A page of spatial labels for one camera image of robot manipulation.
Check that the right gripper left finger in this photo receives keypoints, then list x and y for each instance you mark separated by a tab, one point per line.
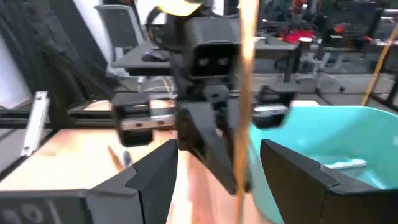
149	193

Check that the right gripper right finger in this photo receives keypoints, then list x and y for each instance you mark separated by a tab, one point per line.
304	199

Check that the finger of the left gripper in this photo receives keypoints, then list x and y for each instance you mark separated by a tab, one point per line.
249	185
205	137

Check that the teal patterned cutlery piece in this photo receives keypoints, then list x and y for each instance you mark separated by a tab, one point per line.
345	164

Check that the grey desk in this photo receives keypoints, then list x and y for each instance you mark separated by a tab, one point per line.
273	46
133	63

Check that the mint green plastic bin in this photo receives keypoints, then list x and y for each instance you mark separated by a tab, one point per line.
311	137

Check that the grey office chair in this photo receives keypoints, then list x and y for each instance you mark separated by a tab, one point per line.
119	28

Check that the yellow tape label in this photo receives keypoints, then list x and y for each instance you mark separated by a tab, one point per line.
180	7

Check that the white office chair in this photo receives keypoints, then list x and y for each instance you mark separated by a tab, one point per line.
317	68

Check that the red object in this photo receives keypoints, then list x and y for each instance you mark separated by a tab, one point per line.
298	36

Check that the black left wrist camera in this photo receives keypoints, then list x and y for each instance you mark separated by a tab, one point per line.
211	37

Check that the silver metal bracket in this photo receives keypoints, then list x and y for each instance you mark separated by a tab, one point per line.
35	124

